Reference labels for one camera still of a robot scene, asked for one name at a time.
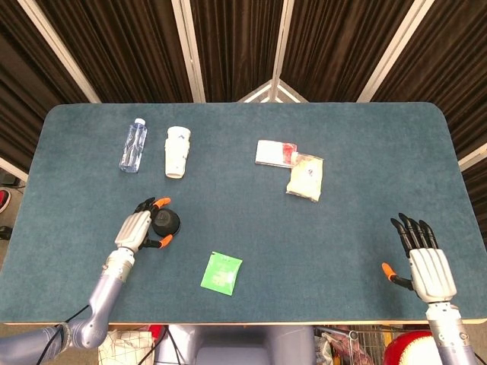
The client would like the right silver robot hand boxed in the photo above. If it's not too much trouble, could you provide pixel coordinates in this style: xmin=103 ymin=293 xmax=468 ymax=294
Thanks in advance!
xmin=381 ymin=212 xmax=457 ymax=305

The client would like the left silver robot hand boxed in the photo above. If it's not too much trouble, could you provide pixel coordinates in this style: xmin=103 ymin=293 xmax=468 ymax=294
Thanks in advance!
xmin=114 ymin=196 xmax=174 ymax=254

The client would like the black faceted dome object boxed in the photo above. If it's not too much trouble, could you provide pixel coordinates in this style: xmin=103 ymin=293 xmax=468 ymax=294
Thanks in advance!
xmin=150 ymin=208 xmax=182 ymax=236

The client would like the white paper cup stack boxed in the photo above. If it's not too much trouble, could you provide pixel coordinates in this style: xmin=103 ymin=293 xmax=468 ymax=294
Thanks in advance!
xmin=164 ymin=125 xmax=192 ymax=179

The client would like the clear plastic water bottle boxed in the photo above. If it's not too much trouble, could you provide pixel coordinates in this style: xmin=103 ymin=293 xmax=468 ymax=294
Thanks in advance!
xmin=119 ymin=117 xmax=148 ymax=174

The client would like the green sachet packet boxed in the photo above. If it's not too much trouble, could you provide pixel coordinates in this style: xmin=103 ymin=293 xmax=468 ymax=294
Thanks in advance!
xmin=200 ymin=250 xmax=244 ymax=297

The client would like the white grid-patterned bag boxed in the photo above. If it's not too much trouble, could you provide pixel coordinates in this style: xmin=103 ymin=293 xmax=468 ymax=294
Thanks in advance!
xmin=97 ymin=329 xmax=155 ymax=365

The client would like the blue felt table cover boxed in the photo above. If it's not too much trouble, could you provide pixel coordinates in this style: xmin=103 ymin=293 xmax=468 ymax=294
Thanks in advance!
xmin=0 ymin=101 xmax=487 ymax=326

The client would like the blue-grey robot torso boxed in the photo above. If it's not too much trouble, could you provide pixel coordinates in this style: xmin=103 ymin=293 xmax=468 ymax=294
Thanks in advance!
xmin=167 ymin=325 xmax=317 ymax=365

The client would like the flat red and silver box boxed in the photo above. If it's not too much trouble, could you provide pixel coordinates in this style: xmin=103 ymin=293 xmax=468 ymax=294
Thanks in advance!
xmin=254 ymin=139 xmax=298 ymax=168

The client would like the clear bag with white contents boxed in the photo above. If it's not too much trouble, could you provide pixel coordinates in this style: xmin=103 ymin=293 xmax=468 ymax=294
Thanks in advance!
xmin=285 ymin=151 xmax=325 ymax=203

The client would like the brown curtain panel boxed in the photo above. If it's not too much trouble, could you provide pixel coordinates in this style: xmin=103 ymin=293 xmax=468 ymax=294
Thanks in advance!
xmin=281 ymin=0 xmax=414 ymax=103
xmin=0 ymin=0 xmax=92 ymax=172
xmin=189 ymin=0 xmax=285 ymax=103
xmin=372 ymin=0 xmax=487 ymax=160
xmin=36 ymin=0 xmax=193 ymax=103

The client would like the metal wire shopping cart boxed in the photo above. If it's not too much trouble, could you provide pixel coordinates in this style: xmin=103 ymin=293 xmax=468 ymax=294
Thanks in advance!
xmin=314 ymin=325 xmax=404 ymax=365

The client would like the white screen frame post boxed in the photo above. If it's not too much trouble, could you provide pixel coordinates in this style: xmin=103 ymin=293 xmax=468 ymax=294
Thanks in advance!
xmin=458 ymin=142 xmax=487 ymax=172
xmin=0 ymin=155 xmax=30 ymax=183
xmin=237 ymin=0 xmax=307 ymax=103
xmin=170 ymin=0 xmax=206 ymax=103
xmin=357 ymin=0 xmax=423 ymax=103
xmin=17 ymin=0 xmax=102 ymax=103

